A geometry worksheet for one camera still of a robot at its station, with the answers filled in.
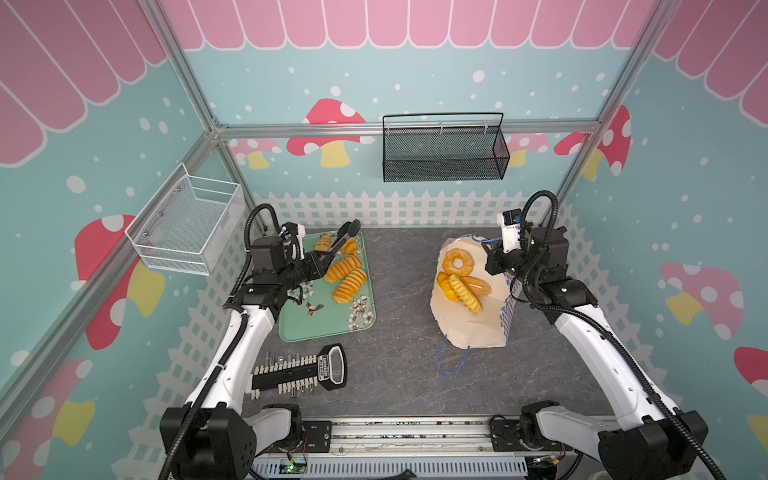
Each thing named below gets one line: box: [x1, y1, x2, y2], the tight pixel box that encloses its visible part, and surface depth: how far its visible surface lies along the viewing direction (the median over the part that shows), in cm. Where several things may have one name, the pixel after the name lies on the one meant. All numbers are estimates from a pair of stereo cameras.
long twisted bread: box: [324, 255, 363, 283], surface depth 105 cm
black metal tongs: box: [320, 218, 361, 261], surface depth 85 cm
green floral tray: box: [278, 231, 376, 342], surface depth 99 cm
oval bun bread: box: [460, 276, 492, 297], surface depth 99 cm
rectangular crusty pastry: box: [448, 274, 483, 314], surface depth 94 cm
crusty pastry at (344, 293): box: [333, 268, 368, 304], surface depth 101 cm
